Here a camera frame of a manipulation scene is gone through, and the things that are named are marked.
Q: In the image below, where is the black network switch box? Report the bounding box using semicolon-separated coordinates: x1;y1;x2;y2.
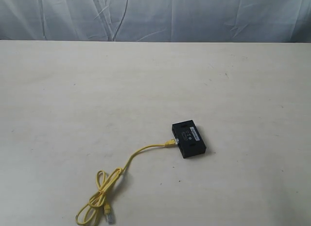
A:
172;120;207;158

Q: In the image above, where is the yellow ethernet cable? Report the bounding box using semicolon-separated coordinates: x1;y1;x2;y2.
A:
74;138;180;226

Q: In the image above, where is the white backdrop curtain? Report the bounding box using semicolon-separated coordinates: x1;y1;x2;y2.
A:
0;0;311;43

